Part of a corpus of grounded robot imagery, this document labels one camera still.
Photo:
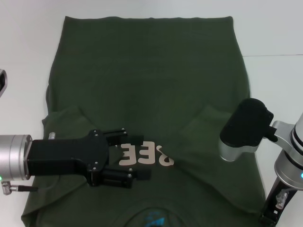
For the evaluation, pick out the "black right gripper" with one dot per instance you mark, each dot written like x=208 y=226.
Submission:
x=272 y=212

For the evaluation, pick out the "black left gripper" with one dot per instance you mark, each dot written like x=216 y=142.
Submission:
x=64 y=156

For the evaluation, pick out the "dark green t-shirt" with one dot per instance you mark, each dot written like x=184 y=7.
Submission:
x=146 y=82

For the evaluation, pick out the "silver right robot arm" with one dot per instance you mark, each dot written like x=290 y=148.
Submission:
x=291 y=170

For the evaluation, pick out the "silver cylindrical connector stub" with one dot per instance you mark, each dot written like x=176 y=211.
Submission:
x=52 y=136

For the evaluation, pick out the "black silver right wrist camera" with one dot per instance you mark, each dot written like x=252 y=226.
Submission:
x=246 y=123

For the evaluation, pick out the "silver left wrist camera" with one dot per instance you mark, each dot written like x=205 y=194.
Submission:
x=2 y=81

